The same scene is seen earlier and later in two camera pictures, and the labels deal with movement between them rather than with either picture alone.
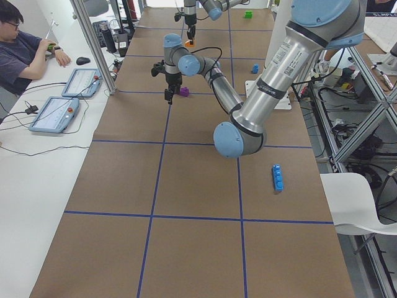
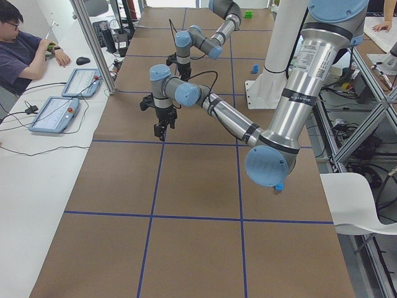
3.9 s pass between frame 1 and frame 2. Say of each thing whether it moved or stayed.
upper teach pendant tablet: stayed
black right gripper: moved
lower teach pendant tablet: stayed
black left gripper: moved
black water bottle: stayed
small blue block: stayed
